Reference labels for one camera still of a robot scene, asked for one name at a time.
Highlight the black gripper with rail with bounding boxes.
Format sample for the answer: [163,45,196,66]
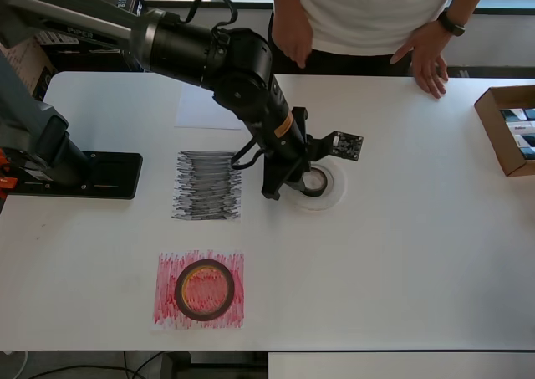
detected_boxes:
[262,106,314,200]

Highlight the small black tape roll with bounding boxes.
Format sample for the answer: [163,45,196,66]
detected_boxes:
[297,164,336,199]

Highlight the red 3M tape roll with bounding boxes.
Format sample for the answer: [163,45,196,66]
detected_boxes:
[174,259,237,322]

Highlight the wide white tape roll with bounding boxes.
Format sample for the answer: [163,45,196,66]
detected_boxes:
[283,161,348,212]

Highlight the person's right hand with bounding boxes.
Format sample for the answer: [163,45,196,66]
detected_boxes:
[273,18,313,69]

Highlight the person's left hand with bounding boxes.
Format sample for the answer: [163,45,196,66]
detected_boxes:
[390,31,451,100]

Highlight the paper with black scribble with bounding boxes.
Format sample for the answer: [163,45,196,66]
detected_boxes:
[170,148,244,222]

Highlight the blank white paper sheet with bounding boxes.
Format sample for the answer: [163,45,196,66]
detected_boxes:
[173,81,247,131]

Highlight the person in white shirt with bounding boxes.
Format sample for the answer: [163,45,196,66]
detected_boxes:
[267,0,465,77]

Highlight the paper with red scribble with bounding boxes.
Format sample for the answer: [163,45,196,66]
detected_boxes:
[150,249,246,332]

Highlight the open cardboard tray box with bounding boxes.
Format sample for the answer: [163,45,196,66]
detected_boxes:
[474,85,535,177]

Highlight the white side table top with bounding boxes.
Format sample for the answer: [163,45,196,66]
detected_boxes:
[267,351,535,379]

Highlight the black wristwatch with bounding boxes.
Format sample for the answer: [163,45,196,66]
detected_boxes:
[436,9,467,37]

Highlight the small white product box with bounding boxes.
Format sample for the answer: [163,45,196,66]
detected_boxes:
[504,120,535,136]

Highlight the orange clamp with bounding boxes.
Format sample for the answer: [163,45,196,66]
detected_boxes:
[0,146,18,192]

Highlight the wide brown printed carton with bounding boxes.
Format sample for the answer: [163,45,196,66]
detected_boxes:
[0,39,58,102]

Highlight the black camera cable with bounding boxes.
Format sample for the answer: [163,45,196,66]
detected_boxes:
[228,138,271,172]

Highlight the wrist camera board with bracket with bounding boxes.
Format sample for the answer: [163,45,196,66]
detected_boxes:
[311,130,364,162]

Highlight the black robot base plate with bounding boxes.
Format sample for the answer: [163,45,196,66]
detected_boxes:
[7,151,144,201]

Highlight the black table leg frame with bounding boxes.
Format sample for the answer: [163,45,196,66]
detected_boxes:
[165,351,269,379]

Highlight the black floor cable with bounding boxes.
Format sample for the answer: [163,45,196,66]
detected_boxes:
[24,349,168,379]

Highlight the white floor cable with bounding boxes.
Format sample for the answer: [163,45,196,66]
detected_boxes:
[0,348,29,379]

